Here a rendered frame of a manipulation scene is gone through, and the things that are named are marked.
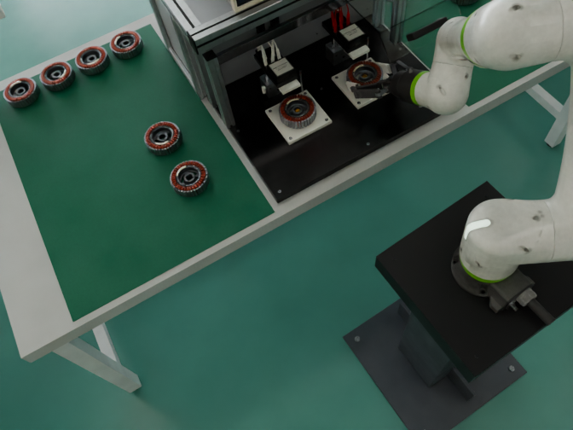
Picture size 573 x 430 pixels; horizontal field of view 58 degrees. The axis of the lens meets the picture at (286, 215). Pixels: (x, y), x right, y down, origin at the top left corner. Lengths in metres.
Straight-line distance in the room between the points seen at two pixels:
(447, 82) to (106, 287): 1.03
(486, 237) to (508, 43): 0.38
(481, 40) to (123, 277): 1.05
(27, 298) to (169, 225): 0.42
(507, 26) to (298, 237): 1.52
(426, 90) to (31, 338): 1.20
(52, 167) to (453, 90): 1.20
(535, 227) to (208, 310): 1.43
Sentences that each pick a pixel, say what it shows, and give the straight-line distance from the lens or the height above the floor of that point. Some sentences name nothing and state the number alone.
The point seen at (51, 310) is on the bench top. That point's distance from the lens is 1.54.
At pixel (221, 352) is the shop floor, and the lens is 2.13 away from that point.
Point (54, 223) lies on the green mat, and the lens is 1.66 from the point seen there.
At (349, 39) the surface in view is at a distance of 1.63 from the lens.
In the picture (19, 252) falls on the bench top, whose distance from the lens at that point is 1.67.
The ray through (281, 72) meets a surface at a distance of 1.55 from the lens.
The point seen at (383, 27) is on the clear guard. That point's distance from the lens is 1.45.
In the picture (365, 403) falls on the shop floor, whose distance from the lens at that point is 2.05.
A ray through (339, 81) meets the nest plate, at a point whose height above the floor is 0.78.
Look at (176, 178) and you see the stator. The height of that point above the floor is 0.78.
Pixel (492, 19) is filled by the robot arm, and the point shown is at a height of 1.41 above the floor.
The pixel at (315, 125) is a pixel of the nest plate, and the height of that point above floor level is 0.78.
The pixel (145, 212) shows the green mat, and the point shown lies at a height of 0.75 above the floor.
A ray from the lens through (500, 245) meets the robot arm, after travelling 1.10.
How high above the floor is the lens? 2.02
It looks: 60 degrees down
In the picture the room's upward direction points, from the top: 11 degrees counter-clockwise
